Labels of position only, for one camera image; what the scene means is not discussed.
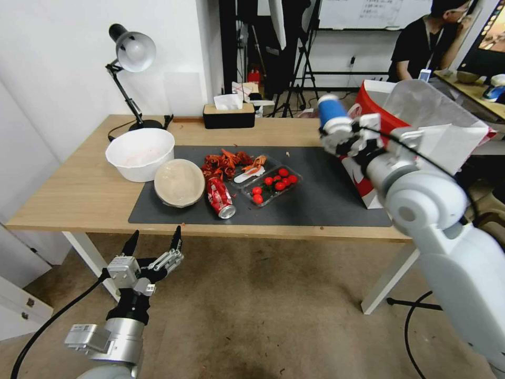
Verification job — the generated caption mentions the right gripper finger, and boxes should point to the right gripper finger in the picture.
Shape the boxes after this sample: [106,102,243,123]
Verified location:
[320,116,358,138]
[321,135,359,158]

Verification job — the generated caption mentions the crushed red cola can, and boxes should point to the crushed red cola can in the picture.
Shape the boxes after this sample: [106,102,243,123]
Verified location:
[205,176,237,220]

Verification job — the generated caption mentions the dark grey table mat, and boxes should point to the dark grey table mat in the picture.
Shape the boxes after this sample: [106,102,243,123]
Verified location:
[128,145,393,228]

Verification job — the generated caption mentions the red white delivery bag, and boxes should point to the red white delivery bag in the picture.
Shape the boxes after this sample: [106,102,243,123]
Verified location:
[340,78,499,211]

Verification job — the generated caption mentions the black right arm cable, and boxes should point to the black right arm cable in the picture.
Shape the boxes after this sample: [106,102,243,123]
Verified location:
[354,123,484,224]

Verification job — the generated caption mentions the blue white gadget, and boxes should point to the blue white gadget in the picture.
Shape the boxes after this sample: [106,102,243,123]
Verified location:
[482,74,505,103]

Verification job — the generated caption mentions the white cabinet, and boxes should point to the white cabinet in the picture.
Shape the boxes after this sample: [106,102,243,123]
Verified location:
[0,223,55,343]

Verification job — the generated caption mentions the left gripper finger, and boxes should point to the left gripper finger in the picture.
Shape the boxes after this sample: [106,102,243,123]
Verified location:
[120,230,140,258]
[149,225,185,274]

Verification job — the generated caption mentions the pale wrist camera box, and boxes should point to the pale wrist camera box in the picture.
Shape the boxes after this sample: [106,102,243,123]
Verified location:
[356,113,382,138]
[106,255,142,292]

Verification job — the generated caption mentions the person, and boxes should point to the person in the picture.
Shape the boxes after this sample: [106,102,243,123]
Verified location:
[388,0,476,84]

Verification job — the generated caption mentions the white tissue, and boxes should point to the white tissue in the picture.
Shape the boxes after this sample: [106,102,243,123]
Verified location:
[213,93,244,111]

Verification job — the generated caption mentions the wooden table white legs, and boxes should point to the wooden table white legs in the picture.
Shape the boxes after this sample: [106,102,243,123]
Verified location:
[5,114,421,316]

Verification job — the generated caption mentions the computer monitor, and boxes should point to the computer monitor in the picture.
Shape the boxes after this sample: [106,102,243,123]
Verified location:
[457,0,505,82]

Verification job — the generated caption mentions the large white bowl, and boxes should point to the large white bowl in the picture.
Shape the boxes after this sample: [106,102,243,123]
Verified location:
[105,127,176,184]

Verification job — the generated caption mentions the round lidded paper bowl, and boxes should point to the round lidded paper bowl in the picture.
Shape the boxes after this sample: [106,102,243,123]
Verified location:
[153,158,206,209]

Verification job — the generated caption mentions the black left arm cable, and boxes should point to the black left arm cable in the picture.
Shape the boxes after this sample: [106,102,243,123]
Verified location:
[9,271,110,379]

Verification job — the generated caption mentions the black tripod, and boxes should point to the black tripod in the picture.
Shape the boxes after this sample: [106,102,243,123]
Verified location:
[271,0,321,119]

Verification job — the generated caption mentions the black floor cable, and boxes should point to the black floor cable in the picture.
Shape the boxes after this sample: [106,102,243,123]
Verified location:
[386,290,443,379]

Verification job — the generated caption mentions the blue cylinder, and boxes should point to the blue cylinder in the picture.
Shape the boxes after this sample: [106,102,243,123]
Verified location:
[318,94,352,128]

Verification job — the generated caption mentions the orange crayfish shell piece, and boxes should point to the orange crayfish shell piece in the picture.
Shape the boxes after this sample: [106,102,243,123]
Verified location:
[241,155,268,172]

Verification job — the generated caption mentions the black desk lamp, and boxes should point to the black desk lamp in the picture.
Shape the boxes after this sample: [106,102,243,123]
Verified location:
[105,23,175,143]

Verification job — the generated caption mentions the red crayfish shell pile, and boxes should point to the red crayfish shell pile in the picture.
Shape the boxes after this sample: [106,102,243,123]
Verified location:
[200,148,255,182]

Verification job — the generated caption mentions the whiteboard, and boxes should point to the whiteboard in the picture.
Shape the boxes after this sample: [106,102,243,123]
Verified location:
[317,0,435,31]

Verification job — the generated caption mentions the black tissue box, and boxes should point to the black tissue box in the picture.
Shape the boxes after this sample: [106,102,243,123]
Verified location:
[202,103,256,130]

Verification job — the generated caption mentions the wooden side desk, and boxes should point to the wooden side desk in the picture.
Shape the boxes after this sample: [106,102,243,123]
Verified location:
[433,69,505,123]

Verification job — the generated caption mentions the clear disposable takeout box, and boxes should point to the clear disposable takeout box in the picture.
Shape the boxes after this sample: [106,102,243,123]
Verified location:
[233,155,304,209]

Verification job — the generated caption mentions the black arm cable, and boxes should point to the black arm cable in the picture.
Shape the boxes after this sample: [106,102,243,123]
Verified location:
[354,123,484,224]
[9,271,110,379]

